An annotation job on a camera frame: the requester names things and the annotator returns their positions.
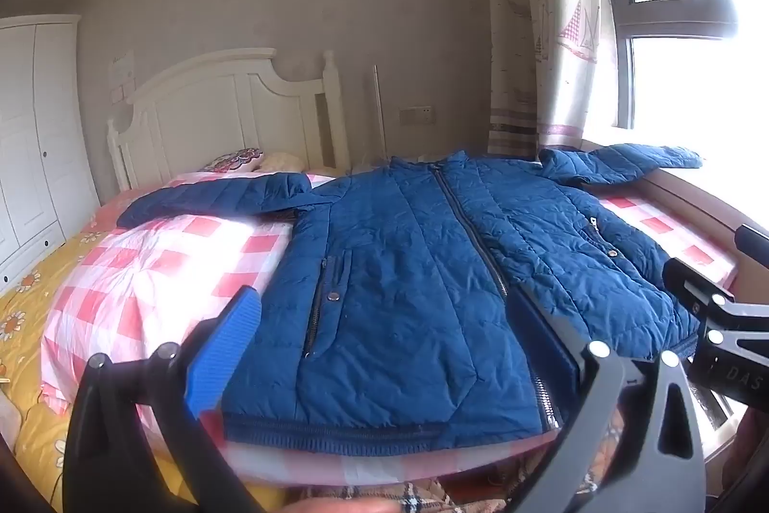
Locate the beige window sill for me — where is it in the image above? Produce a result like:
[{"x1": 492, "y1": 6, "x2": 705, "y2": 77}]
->
[{"x1": 585, "y1": 140, "x2": 769, "y2": 303}]

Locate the sailboat print curtain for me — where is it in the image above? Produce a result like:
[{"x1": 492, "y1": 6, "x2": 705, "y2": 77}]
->
[{"x1": 474, "y1": 0, "x2": 620, "y2": 159}]

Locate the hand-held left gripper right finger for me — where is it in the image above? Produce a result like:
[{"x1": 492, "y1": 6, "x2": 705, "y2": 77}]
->
[{"x1": 506, "y1": 283, "x2": 708, "y2": 513}]

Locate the white wardrobe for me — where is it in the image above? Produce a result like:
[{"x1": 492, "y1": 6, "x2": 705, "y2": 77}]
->
[{"x1": 0, "y1": 14, "x2": 102, "y2": 294}]

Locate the person's left hand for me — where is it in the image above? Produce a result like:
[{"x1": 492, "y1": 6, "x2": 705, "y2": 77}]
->
[{"x1": 285, "y1": 496, "x2": 415, "y2": 513}]

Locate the yellow floral bedsheet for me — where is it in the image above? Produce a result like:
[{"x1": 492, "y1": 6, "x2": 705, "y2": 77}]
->
[{"x1": 0, "y1": 233, "x2": 199, "y2": 513}]

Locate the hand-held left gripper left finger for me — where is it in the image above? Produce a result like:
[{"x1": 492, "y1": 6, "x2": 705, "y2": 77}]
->
[{"x1": 63, "y1": 285, "x2": 265, "y2": 513}]

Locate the blue quilted jacket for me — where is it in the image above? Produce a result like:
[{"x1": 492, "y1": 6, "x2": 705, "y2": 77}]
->
[{"x1": 117, "y1": 143, "x2": 705, "y2": 450}]

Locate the pale yellow pillow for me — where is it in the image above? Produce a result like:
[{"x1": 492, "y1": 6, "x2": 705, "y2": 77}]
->
[{"x1": 258, "y1": 152, "x2": 307, "y2": 173}]

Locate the white wooden headboard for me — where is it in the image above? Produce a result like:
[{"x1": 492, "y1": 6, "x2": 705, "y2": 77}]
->
[{"x1": 107, "y1": 47, "x2": 350, "y2": 192}]

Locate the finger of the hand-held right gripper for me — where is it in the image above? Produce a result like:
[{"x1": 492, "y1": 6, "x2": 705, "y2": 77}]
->
[
  {"x1": 662, "y1": 256, "x2": 769, "y2": 347},
  {"x1": 734, "y1": 223, "x2": 769, "y2": 257}
]

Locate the patterned pillow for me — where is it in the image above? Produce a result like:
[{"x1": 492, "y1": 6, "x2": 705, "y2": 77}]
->
[{"x1": 203, "y1": 148, "x2": 265, "y2": 173}]

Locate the paper notice on wall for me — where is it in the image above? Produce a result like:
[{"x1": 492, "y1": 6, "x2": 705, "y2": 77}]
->
[{"x1": 108, "y1": 50, "x2": 136, "y2": 87}]

